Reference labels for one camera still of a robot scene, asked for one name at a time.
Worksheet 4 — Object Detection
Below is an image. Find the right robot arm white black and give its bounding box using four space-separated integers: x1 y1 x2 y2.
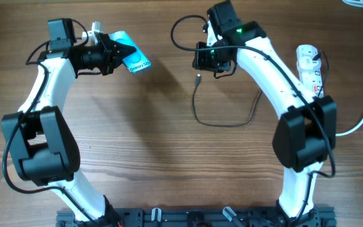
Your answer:
193 1 337 226

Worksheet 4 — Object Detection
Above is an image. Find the turquoise screen smartphone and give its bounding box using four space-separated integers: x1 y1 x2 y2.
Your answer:
109 30 151 74

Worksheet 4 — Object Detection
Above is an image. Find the white power strip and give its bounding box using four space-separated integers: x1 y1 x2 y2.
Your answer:
296 44 324 98

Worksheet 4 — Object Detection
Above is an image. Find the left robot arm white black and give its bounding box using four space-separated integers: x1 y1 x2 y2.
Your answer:
1 18 142 226

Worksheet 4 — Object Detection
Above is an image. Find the black USB charging cable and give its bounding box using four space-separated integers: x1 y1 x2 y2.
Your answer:
191 49 330 128

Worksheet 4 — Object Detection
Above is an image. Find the white USB charger adapter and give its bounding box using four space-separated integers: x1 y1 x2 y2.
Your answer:
297 55 321 73

